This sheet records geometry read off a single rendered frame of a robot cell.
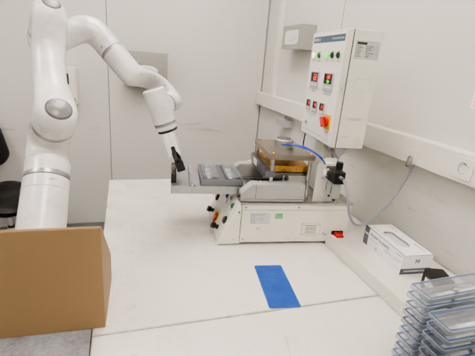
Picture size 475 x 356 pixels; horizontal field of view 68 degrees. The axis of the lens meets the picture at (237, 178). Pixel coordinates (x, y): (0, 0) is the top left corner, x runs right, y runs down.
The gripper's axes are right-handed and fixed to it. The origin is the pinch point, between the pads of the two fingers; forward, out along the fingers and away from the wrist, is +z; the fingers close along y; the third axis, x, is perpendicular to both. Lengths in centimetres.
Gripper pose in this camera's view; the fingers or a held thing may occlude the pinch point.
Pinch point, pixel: (180, 166)
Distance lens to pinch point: 143.4
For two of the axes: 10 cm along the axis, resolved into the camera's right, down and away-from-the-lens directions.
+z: 2.6, 9.0, 3.6
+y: 1.7, 3.2, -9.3
